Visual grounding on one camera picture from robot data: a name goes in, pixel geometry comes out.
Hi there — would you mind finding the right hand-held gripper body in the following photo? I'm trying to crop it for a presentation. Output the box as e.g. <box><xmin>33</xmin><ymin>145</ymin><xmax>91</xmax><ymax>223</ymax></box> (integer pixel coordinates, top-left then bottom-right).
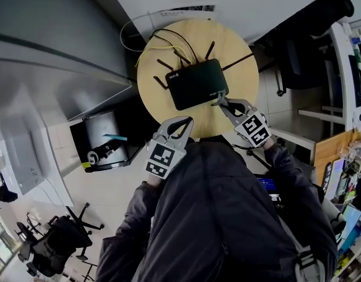
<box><xmin>233</xmin><ymin>108</ymin><xmax>272</xmax><ymax>150</ymax></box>

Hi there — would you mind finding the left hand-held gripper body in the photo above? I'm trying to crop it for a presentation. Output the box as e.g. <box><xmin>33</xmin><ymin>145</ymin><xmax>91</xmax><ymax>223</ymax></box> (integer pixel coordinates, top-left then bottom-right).
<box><xmin>144</xmin><ymin>137</ymin><xmax>187</xmax><ymax>180</ymax></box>

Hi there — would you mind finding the grey cloth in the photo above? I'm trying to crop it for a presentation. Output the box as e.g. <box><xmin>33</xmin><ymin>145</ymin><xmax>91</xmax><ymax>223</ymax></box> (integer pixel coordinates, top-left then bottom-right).
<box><xmin>211</xmin><ymin>92</ymin><xmax>230</xmax><ymax>108</ymax></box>

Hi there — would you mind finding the black router with antennas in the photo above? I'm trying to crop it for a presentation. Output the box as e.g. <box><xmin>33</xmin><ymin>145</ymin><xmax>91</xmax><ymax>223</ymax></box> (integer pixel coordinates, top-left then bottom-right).
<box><xmin>153</xmin><ymin>41</ymin><xmax>255</xmax><ymax>112</ymax></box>

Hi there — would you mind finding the person's right forearm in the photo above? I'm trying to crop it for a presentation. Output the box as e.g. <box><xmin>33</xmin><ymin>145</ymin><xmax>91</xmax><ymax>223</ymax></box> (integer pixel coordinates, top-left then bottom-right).
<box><xmin>261</xmin><ymin>139</ymin><xmax>319</xmax><ymax>205</ymax></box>

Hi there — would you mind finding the person's left forearm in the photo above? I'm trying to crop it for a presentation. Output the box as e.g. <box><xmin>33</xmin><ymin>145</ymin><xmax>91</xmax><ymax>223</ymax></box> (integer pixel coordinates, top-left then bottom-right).
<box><xmin>115</xmin><ymin>174</ymin><xmax>166</xmax><ymax>235</ymax></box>

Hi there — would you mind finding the round wooden table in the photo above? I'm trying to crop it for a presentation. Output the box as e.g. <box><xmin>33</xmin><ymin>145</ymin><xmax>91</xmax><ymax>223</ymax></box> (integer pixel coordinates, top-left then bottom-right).
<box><xmin>136</xmin><ymin>18</ymin><xmax>260</xmax><ymax>139</ymax></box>

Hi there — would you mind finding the black backpack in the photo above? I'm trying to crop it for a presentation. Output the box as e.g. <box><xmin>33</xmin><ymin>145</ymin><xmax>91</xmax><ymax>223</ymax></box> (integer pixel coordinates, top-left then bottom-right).
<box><xmin>109</xmin><ymin>92</ymin><xmax>161</xmax><ymax>147</ymax></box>

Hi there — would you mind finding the teal strip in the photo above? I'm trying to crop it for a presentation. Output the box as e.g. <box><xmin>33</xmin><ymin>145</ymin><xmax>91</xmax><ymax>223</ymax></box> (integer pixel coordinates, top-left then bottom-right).
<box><xmin>102</xmin><ymin>133</ymin><xmax>129</xmax><ymax>142</ymax></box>

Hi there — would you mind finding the blue lit screen device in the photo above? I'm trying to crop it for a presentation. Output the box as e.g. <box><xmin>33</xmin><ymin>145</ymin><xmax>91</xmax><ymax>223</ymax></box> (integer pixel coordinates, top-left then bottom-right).
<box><xmin>256</xmin><ymin>177</ymin><xmax>279</xmax><ymax>192</ymax></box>

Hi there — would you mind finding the black box cabinet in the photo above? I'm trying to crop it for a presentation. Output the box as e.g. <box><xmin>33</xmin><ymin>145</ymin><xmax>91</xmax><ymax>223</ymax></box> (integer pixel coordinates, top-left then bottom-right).
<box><xmin>69</xmin><ymin>110</ymin><xmax>146</xmax><ymax>174</ymax></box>

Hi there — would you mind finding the person's dark jacket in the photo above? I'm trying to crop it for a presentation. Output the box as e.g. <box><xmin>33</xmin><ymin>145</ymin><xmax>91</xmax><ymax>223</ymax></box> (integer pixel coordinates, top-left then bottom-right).
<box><xmin>95</xmin><ymin>136</ymin><xmax>338</xmax><ymax>282</ymax></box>

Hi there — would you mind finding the black cylinder flashlight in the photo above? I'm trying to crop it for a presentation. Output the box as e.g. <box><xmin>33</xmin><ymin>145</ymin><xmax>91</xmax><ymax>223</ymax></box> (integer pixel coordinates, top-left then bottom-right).
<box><xmin>86</xmin><ymin>144</ymin><xmax>123</xmax><ymax>166</ymax></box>

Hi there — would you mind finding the wooden desk board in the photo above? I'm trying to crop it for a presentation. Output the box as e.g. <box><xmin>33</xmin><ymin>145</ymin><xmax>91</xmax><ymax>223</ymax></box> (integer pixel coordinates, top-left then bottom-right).
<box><xmin>313</xmin><ymin>129</ymin><xmax>361</xmax><ymax>185</ymax></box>

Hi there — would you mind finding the white office desk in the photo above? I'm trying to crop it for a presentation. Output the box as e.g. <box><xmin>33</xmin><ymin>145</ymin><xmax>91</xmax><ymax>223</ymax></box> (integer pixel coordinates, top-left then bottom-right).
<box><xmin>297</xmin><ymin>22</ymin><xmax>361</xmax><ymax>135</ymax></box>

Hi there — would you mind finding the black keyboard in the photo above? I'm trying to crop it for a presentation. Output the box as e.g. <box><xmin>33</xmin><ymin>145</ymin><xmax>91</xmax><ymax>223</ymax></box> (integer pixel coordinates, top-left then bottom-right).
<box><xmin>348</xmin><ymin>54</ymin><xmax>361</xmax><ymax>109</ymax></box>

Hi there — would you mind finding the black mesh office chair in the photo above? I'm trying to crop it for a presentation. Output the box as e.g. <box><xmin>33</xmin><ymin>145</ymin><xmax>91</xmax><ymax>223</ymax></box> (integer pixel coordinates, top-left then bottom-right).
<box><xmin>15</xmin><ymin>202</ymin><xmax>106</xmax><ymax>277</ymax></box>

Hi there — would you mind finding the yellow network cable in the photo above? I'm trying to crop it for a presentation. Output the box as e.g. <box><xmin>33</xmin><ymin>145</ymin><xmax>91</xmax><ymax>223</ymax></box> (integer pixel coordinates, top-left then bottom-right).
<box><xmin>136</xmin><ymin>45</ymin><xmax>193</xmax><ymax>68</ymax></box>

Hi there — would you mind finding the thin black cable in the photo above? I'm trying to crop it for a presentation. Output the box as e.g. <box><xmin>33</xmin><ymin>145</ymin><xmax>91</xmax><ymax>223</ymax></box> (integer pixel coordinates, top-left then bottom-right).
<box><xmin>149</xmin><ymin>29</ymin><xmax>188</xmax><ymax>58</ymax></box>
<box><xmin>155</xmin><ymin>28</ymin><xmax>199</xmax><ymax>63</ymax></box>

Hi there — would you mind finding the white cable loop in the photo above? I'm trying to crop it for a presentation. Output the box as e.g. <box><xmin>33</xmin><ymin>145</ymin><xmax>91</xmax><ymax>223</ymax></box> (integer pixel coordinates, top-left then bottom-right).
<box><xmin>120</xmin><ymin>13</ymin><xmax>153</xmax><ymax>53</ymax></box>

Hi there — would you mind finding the white paper wall notice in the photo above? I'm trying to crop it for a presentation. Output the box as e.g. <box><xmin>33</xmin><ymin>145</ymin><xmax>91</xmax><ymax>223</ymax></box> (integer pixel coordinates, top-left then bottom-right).
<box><xmin>147</xmin><ymin>5</ymin><xmax>217</xmax><ymax>22</ymax></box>

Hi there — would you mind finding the grey shoulder bag strap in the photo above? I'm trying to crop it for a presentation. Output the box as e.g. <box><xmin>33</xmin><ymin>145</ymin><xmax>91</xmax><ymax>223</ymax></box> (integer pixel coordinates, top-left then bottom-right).
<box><xmin>294</xmin><ymin>245</ymin><xmax>326</xmax><ymax>282</ymax></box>

